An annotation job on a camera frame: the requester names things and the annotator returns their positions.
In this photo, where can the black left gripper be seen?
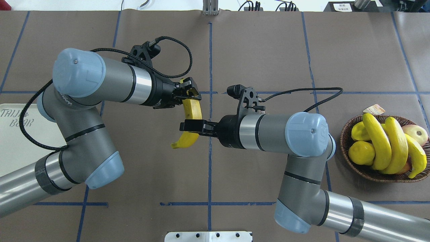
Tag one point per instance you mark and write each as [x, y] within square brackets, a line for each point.
[162, 92]

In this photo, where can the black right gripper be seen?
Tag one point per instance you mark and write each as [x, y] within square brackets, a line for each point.
[229, 130]

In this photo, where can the yellow banana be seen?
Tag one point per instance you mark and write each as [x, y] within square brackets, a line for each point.
[417, 155]
[398, 144]
[192, 110]
[380, 141]

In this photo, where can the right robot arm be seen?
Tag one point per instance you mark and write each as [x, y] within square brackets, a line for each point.
[301, 202]

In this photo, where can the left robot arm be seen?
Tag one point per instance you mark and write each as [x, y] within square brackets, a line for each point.
[80, 81]

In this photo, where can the brown wicker basket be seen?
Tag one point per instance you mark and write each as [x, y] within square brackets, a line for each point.
[369, 172]

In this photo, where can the yellow star fruit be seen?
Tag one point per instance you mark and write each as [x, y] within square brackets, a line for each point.
[359, 133]

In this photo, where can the yellow lemon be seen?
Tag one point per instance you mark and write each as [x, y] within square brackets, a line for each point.
[362, 152]

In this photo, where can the white bear tray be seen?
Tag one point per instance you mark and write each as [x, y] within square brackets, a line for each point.
[16, 151]

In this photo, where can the paper price tag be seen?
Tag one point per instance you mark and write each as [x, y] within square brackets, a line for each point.
[375, 109]

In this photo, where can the pink white peach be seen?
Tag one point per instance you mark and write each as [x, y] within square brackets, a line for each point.
[416, 132]

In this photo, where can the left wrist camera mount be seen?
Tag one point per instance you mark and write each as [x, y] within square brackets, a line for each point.
[141, 55]

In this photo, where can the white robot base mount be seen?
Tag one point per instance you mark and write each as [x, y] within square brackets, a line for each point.
[209, 236]

